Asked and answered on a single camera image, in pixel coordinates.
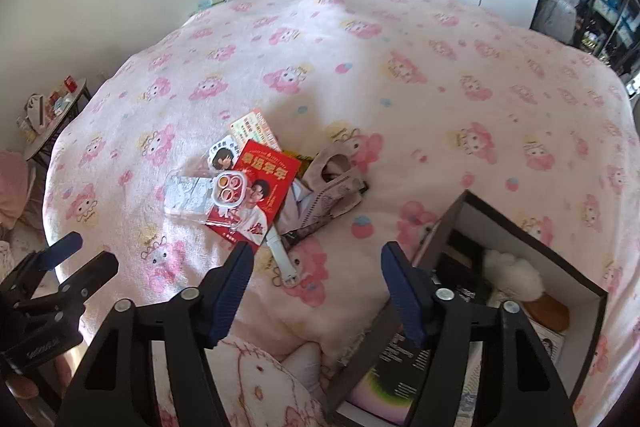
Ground cartoon figure sticker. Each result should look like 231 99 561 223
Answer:
205 137 241 172

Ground white watch strap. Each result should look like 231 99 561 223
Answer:
265 227 304 290

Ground round side table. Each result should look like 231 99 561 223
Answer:
22 77 93 168

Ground small long black box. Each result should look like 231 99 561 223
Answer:
435 229 493 308

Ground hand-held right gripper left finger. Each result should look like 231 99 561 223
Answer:
55 242 256 427

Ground brown wooden comb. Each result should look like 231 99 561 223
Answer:
522 294 571 333

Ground person's left hand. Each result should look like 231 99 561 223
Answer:
2 378 40 398

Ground clear phone case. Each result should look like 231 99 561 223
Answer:
165 171 251 228

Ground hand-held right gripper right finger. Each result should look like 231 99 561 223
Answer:
380 241 583 427

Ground beige fabric garment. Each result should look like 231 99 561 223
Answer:
276 146 369 239

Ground black cardboard box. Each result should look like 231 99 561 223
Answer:
325 189 609 427

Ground white fluffy pom-pom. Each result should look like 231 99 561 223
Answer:
481 248 545 308

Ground pink printed blanket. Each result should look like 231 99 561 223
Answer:
42 0 640 427

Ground pink cloth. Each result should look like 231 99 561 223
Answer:
0 149 38 233

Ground red printed booklet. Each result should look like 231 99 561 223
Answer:
206 139 303 253

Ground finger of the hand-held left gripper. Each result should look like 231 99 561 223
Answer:
15 251 120 324
0 232 83 303

